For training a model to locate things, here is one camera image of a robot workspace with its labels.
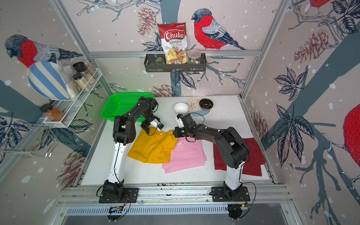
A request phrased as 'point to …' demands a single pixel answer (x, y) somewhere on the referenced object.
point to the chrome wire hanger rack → (45, 147)
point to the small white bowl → (181, 108)
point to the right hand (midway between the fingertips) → (173, 132)
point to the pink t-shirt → (188, 153)
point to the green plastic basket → (117, 103)
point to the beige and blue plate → (194, 108)
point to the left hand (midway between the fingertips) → (153, 123)
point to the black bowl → (206, 104)
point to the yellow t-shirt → (155, 148)
